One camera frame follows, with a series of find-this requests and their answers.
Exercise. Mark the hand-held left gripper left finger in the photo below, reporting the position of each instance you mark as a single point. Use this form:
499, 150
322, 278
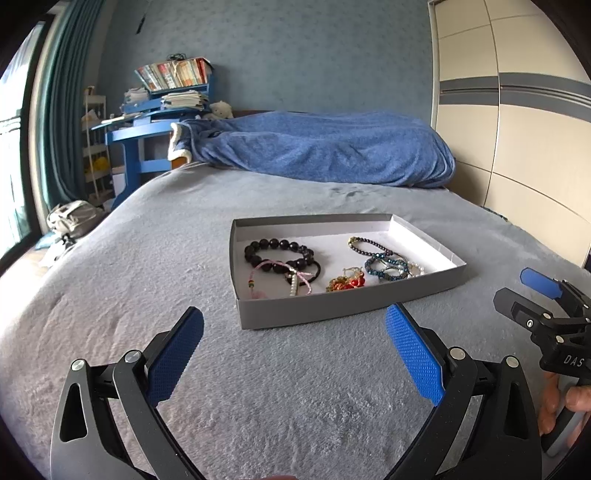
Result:
178, 355

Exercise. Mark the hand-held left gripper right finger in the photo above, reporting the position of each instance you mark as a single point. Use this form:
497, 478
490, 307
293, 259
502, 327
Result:
413, 355

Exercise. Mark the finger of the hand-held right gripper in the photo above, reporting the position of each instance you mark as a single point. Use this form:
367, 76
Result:
517, 307
540, 282

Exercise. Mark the thin silver bangle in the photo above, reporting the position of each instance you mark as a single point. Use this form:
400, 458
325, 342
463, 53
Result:
351, 269

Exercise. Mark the grey cardboard tray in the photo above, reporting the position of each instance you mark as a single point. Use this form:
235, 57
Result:
323, 233

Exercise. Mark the person's right hand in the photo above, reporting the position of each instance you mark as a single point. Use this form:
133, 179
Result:
548, 406

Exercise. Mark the teal woven mat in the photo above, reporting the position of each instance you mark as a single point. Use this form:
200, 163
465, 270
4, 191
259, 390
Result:
496, 214

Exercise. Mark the beige wardrobe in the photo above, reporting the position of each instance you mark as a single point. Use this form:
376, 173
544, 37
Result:
531, 152

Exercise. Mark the grey bag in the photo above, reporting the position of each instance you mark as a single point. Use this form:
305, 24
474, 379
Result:
74, 217

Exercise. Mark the blue desk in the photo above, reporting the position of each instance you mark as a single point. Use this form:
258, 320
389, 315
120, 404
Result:
131, 161

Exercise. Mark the yellow toy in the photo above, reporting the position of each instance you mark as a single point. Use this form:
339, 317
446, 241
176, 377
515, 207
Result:
99, 165

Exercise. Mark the blue blanket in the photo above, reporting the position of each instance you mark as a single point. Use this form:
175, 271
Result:
323, 147

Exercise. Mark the white plush toy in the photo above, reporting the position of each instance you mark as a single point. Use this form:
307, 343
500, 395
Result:
221, 110

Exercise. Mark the stack of papers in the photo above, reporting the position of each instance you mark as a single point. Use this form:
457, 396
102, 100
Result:
182, 99

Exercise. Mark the white shelf rack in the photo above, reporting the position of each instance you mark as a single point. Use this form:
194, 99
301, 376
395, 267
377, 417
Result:
90, 110

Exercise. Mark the teal curtain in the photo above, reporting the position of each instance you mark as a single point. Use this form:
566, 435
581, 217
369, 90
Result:
64, 115

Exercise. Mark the dark framed window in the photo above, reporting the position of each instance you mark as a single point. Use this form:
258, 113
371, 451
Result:
9, 138

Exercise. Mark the row of books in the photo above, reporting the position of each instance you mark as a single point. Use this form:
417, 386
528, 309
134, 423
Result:
171, 74

